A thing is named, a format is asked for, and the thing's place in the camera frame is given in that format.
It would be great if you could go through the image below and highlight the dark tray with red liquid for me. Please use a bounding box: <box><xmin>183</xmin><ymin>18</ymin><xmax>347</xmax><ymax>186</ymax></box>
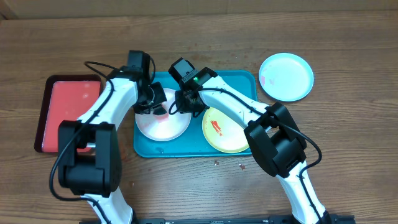
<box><xmin>34</xmin><ymin>75</ymin><xmax>103</xmax><ymax>153</ymax></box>

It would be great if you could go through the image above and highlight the teal plastic serving tray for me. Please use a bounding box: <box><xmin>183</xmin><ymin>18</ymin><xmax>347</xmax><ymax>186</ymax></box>
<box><xmin>133</xmin><ymin>70</ymin><xmax>257</xmax><ymax>158</ymax></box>

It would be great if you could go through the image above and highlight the white plate with red stain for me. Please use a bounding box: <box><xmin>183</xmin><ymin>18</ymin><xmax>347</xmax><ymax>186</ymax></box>
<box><xmin>135</xmin><ymin>88</ymin><xmax>191</xmax><ymax>141</ymax></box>

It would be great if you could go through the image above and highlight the light blue plate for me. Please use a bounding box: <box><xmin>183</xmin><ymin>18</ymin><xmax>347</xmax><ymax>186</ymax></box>
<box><xmin>259</xmin><ymin>53</ymin><xmax>315</xmax><ymax>102</ymax></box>

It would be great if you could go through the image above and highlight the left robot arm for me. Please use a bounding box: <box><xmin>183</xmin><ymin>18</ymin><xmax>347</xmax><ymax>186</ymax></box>
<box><xmin>49</xmin><ymin>50</ymin><xmax>167</xmax><ymax>223</ymax></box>

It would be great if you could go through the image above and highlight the yellow-green plate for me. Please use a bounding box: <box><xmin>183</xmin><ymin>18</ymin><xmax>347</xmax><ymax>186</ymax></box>
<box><xmin>201</xmin><ymin>108</ymin><xmax>249</xmax><ymax>154</ymax></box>

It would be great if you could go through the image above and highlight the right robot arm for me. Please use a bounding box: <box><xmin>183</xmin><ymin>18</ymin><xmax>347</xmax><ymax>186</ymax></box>
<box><xmin>169</xmin><ymin>58</ymin><xmax>331</xmax><ymax>223</ymax></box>

